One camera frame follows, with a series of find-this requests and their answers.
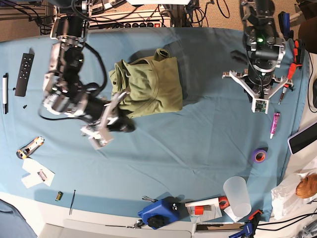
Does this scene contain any purple tape roll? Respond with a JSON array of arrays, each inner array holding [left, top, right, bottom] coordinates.
[[251, 147, 268, 164]]

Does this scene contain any black remote control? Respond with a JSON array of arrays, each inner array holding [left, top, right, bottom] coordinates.
[[15, 53, 34, 97]]

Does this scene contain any red tape roll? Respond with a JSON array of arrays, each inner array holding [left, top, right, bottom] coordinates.
[[218, 196, 230, 210]]

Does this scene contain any blue black clamp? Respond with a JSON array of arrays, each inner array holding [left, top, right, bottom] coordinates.
[[229, 209, 263, 238]]

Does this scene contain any white marker pen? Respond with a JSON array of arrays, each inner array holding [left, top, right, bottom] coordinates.
[[2, 73, 8, 114]]

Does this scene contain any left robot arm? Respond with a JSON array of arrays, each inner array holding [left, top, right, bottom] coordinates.
[[222, 0, 292, 114]]

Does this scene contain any olive green t-shirt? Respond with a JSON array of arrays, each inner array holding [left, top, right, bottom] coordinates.
[[108, 49, 183, 118]]

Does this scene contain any small green battery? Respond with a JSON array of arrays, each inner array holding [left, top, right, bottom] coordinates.
[[55, 191, 63, 201]]

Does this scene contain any brown round object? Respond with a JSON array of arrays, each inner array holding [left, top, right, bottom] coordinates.
[[296, 174, 317, 199]]

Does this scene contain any orange grey utility knife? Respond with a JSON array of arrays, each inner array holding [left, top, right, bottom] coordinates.
[[16, 136, 45, 159]]

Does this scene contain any blue plastic device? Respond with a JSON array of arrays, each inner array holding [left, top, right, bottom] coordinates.
[[138, 196, 180, 230]]

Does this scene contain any blue table cloth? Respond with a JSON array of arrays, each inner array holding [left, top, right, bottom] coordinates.
[[0, 28, 310, 221]]

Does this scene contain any smartphone in lilac case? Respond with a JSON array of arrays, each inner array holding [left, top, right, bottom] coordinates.
[[288, 127, 317, 154]]

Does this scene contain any orange black tool set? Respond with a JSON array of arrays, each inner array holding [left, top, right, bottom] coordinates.
[[293, 39, 305, 68]]

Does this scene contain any purple glue tube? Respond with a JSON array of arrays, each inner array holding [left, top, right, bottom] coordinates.
[[270, 112, 280, 139]]

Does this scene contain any white plastic bag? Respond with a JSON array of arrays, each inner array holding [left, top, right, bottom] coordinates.
[[271, 169, 317, 221]]

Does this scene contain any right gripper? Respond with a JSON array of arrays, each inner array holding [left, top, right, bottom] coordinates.
[[74, 91, 135, 150]]

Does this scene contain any translucent plastic cup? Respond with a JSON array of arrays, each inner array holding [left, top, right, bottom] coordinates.
[[223, 176, 252, 218]]

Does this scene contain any white power strip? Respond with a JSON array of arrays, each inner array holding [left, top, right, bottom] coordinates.
[[90, 8, 172, 29]]

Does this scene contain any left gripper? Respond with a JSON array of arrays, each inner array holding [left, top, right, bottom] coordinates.
[[222, 59, 287, 114]]

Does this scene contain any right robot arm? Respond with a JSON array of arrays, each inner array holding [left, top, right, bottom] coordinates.
[[42, 0, 135, 150]]

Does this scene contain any orange screwdriver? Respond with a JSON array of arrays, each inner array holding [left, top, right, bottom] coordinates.
[[278, 62, 297, 105]]

